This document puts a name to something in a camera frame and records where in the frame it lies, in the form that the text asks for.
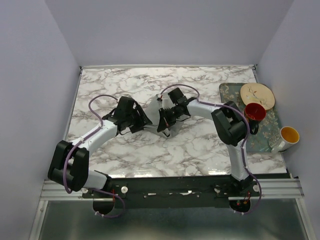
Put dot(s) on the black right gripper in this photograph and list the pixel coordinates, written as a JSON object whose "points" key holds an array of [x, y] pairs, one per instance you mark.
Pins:
{"points": [[164, 121]]}

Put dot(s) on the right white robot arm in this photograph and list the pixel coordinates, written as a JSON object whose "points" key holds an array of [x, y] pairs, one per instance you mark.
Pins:
{"points": [[231, 126]]}

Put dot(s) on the floral blue tray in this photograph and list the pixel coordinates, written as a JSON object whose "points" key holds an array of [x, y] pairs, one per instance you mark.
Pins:
{"points": [[270, 125]]}

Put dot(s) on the white mug yellow inside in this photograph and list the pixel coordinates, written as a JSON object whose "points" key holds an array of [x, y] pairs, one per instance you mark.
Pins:
{"points": [[282, 140]]}

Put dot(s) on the black mug red inside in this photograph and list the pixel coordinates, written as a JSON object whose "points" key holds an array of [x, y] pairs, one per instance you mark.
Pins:
{"points": [[254, 114]]}

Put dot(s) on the beige floral plate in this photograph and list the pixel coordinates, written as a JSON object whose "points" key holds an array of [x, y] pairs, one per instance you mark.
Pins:
{"points": [[257, 93]]}

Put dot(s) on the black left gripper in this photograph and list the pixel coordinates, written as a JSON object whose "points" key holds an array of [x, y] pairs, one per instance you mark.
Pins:
{"points": [[142, 119]]}

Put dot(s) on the black mounting base bar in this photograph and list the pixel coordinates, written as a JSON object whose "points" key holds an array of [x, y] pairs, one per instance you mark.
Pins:
{"points": [[176, 192]]}

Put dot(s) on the grey cloth napkin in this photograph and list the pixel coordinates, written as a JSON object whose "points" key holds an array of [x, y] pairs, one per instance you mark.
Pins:
{"points": [[152, 113]]}

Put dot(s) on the aluminium frame rail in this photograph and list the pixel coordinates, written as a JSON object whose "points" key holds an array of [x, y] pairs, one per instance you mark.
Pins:
{"points": [[285, 188]]}

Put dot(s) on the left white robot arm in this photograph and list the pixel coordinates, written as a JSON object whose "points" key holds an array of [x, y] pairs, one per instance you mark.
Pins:
{"points": [[70, 162]]}

